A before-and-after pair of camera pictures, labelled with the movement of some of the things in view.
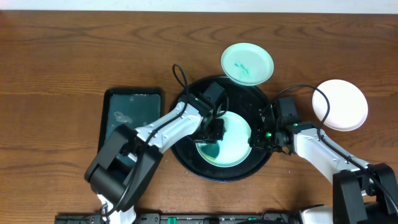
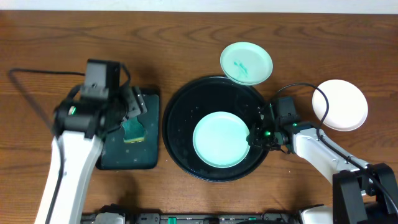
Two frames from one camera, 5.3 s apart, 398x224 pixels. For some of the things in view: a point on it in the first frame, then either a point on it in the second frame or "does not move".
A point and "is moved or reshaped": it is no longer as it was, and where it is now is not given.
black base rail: x=205 y=218 does not move
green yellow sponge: x=211 y=150 is moved or reshaped
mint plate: x=247 y=64 does not move
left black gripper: x=212 y=134 -> x=137 y=101
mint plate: x=234 y=147 does not move
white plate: x=348 y=107 does not move
